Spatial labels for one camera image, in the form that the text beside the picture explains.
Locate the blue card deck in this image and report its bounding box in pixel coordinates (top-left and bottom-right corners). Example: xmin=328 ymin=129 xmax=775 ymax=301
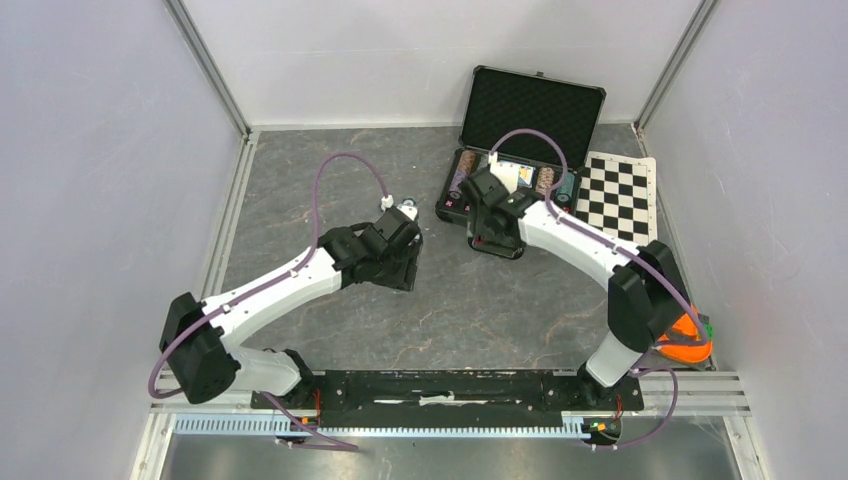
xmin=517 ymin=165 xmax=535 ymax=188

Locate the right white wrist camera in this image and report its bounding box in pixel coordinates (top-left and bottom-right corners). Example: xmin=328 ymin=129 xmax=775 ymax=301
xmin=488 ymin=152 xmax=521 ymax=193

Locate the purple chip stack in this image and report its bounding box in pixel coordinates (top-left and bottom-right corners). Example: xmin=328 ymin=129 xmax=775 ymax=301
xmin=448 ymin=179 xmax=462 ymax=200

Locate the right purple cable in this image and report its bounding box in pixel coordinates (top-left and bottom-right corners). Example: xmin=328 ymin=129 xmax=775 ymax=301
xmin=488 ymin=129 xmax=711 ymax=453

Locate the green blue chip stack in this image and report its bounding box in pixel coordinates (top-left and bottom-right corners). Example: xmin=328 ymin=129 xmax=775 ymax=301
xmin=553 ymin=171 xmax=579 ymax=209

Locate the black white checkered board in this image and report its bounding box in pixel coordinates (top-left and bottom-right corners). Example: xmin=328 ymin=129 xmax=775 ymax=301
xmin=575 ymin=151 xmax=658 ymax=245

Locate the black poker set case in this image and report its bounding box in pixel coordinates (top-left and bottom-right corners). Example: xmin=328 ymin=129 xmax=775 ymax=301
xmin=435 ymin=65 xmax=606 ymax=227

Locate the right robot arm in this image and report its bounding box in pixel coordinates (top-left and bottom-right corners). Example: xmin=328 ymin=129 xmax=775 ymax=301
xmin=460 ymin=170 xmax=696 ymax=408

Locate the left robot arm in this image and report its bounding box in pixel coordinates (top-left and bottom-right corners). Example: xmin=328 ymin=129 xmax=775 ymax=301
xmin=159 ymin=201 xmax=423 ymax=408

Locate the brown chip stack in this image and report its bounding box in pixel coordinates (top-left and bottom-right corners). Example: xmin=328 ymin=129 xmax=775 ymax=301
xmin=452 ymin=150 xmax=477 ymax=181

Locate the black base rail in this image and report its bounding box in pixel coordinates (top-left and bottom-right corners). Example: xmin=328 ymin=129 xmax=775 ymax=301
xmin=278 ymin=370 xmax=644 ymax=428

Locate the pink chip stack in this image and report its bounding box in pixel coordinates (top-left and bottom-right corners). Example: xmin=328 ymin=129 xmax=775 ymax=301
xmin=534 ymin=167 xmax=556 ymax=196

